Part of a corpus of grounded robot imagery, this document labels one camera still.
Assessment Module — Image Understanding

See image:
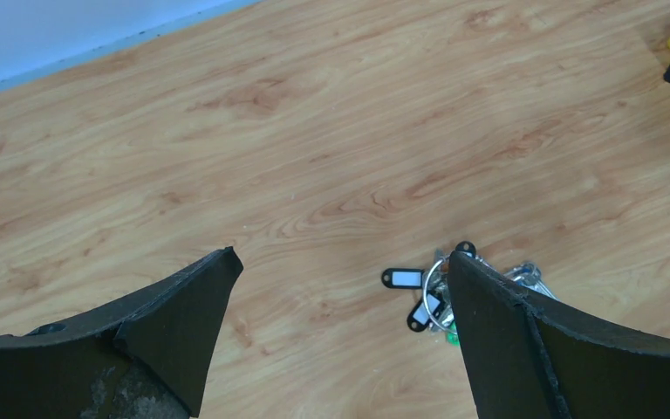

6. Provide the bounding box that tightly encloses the silver keys bunch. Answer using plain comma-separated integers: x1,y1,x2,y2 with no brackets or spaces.
429,249,558,343

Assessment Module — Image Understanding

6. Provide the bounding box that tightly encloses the black key tag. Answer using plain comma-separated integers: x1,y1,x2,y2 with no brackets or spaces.
380,268,425,290
407,292,444,333

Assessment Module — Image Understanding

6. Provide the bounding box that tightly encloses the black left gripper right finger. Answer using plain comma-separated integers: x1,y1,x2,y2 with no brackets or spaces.
448,251,670,418

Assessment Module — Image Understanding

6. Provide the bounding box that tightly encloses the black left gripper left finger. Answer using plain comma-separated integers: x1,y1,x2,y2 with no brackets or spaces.
0,247,243,418

